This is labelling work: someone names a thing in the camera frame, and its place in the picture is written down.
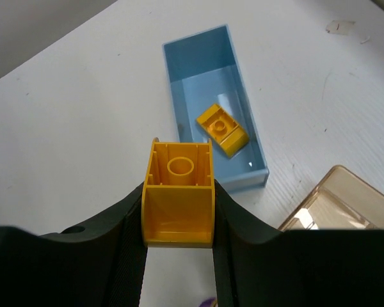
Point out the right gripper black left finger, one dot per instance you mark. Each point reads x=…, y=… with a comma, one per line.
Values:
x=98, y=262

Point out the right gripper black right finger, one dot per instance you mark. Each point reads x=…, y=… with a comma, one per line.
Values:
x=258, y=265

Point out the yellow curved lego brick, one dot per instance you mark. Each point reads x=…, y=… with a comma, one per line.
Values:
x=178, y=198

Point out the yellow striped lego brick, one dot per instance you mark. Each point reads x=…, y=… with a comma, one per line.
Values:
x=223, y=129

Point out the purple lego piece with flower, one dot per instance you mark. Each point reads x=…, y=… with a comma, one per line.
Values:
x=209, y=302

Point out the blue rectangular container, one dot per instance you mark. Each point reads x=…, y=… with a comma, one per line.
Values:
x=211, y=104

